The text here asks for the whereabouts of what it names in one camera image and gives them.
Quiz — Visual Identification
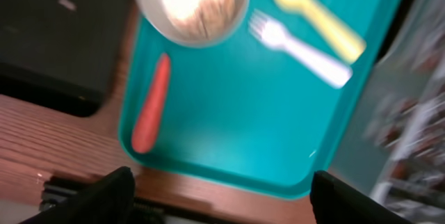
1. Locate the orange carrot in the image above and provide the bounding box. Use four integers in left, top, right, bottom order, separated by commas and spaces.
131, 54, 171, 154

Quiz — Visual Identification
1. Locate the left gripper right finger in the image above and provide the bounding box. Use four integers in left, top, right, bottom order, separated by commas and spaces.
309, 170, 411, 224

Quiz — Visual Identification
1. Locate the yellow plastic spoon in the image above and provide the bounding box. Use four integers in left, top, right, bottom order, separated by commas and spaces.
274, 0, 366, 63

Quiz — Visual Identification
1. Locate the black tray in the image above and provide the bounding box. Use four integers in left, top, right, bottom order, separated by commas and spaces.
1, 0, 131, 117

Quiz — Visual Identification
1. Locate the grey dishwasher rack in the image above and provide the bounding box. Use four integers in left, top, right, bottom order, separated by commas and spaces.
330, 0, 444, 223

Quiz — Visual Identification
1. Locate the grey bowl with rice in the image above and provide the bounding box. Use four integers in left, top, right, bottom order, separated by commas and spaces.
136, 0, 250, 48

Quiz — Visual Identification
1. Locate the teal serving tray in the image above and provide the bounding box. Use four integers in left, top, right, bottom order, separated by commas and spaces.
118, 0, 402, 199

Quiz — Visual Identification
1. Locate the white plastic fork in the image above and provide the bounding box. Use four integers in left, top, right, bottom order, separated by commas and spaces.
248, 10, 353, 89

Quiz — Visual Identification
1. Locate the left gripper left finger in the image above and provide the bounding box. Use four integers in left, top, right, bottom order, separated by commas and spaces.
21, 166, 136, 224

